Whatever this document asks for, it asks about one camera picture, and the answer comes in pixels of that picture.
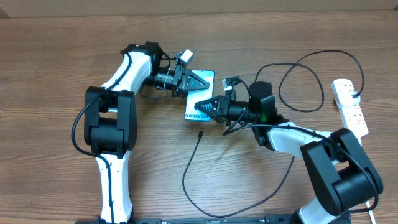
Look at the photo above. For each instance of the white power strip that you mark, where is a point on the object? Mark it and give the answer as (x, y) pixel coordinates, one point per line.
(352, 117)

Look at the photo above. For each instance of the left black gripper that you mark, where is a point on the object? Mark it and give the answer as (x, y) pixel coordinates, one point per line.
(181, 72)

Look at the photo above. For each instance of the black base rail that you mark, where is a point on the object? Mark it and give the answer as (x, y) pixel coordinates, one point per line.
(211, 221)

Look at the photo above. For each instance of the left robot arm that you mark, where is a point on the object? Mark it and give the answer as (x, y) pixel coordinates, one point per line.
(110, 123)

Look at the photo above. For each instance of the Samsung Galaxy smartphone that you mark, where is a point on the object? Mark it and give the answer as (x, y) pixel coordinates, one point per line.
(191, 114)

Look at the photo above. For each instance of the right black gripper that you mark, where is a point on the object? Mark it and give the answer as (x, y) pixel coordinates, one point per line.
(220, 112)

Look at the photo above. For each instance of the white charger plug adapter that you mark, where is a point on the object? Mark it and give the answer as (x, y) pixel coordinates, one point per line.
(346, 99)

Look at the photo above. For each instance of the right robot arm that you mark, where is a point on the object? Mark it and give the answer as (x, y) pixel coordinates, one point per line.
(342, 176)

